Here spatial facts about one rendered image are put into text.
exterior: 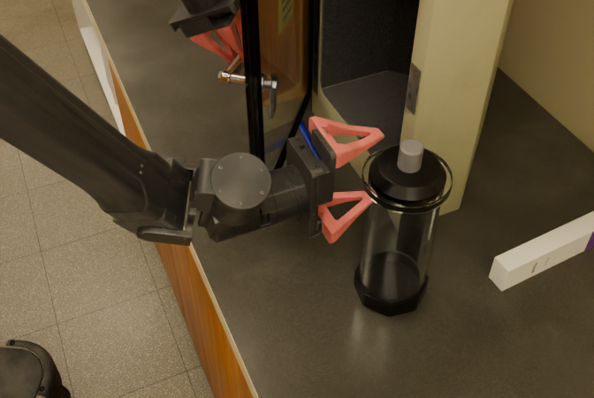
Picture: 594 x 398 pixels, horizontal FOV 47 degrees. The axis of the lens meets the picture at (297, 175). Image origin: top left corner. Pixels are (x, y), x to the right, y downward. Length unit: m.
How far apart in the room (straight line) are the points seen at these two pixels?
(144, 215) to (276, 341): 0.34
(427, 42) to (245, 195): 0.33
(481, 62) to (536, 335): 0.37
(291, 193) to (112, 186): 0.19
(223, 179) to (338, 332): 0.38
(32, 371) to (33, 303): 0.47
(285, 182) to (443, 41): 0.27
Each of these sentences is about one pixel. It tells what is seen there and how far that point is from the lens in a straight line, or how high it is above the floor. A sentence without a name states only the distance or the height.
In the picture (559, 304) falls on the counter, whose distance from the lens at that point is 1.04.
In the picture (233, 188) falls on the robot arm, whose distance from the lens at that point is 0.64.
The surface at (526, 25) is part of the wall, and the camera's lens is 1.40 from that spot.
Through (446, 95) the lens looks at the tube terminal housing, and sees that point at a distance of 0.92.
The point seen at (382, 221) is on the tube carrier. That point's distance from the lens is 0.84.
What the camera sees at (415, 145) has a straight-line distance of 0.80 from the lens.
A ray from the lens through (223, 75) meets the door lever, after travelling 0.91.
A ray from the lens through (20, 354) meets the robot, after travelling 1.88.
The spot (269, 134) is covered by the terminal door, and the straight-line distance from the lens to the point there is 0.98.
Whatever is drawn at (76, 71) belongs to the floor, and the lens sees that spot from 3.14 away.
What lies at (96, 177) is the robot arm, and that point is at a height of 1.32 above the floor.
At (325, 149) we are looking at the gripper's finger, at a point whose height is 1.27.
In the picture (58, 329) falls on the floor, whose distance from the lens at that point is 2.19.
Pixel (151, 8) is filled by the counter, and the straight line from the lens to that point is 1.61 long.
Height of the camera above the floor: 1.74
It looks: 44 degrees down
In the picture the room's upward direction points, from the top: straight up
